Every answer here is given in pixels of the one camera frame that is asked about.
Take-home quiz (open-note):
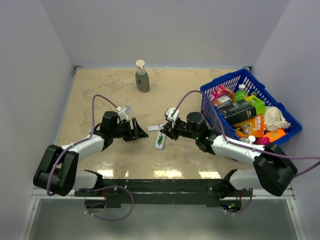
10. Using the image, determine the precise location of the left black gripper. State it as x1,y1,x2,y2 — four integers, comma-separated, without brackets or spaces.
111,117,148,142

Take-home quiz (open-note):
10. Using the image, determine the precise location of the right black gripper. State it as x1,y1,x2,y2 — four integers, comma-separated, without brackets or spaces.
159,117,199,141

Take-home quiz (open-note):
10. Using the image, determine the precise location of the white remote control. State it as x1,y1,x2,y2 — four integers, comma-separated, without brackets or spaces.
154,124,167,151

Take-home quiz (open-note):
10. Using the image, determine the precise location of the white battery cover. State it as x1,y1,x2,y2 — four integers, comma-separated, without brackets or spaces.
147,125,159,132

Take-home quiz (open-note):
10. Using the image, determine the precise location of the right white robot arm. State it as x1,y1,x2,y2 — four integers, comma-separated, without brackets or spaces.
160,107,298,197

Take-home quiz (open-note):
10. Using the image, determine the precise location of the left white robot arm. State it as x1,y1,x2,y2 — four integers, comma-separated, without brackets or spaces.
33,111,149,197

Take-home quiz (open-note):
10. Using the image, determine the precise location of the grey soap dispenser bottle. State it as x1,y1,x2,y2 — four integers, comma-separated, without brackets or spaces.
135,59,150,93

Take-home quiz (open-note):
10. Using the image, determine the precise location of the brown label can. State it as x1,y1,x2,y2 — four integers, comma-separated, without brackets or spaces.
213,95,233,109

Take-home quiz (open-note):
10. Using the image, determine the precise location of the pink snack box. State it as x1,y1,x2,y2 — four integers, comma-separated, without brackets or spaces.
208,84,232,101

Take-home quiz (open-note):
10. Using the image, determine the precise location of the blue plastic basket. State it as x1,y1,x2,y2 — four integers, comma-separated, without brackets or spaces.
200,68,302,145

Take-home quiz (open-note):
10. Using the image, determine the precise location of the green drink bottle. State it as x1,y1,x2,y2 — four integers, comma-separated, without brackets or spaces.
234,84,248,102

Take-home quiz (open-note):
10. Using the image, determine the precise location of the orange razor package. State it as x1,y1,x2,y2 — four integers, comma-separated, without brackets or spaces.
232,115,265,138

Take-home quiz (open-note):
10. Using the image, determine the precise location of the black and green box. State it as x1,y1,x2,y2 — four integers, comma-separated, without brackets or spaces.
219,95,266,126

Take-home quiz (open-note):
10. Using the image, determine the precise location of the orange snack bag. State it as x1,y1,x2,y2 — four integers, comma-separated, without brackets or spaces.
255,128,286,146

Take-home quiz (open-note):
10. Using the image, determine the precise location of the crumpled beige cloth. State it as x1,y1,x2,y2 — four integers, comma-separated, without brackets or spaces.
263,106,291,132

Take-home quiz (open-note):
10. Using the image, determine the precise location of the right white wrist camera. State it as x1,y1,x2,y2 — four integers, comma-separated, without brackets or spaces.
164,107,180,122

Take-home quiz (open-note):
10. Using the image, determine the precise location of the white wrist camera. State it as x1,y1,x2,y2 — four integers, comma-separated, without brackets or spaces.
164,107,180,122
116,105,132,122

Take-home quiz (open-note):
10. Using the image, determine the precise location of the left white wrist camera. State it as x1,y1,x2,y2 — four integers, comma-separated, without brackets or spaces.
116,105,132,122

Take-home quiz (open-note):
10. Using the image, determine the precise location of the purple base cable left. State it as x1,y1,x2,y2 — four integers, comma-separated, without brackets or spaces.
84,184,135,222

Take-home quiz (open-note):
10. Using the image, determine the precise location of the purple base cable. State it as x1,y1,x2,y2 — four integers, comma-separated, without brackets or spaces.
223,189,254,216
84,184,135,222

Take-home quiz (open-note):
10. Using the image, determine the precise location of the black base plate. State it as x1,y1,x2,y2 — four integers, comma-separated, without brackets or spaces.
75,179,251,208

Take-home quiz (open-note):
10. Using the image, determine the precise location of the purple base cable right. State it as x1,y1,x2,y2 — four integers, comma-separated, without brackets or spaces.
223,189,254,216

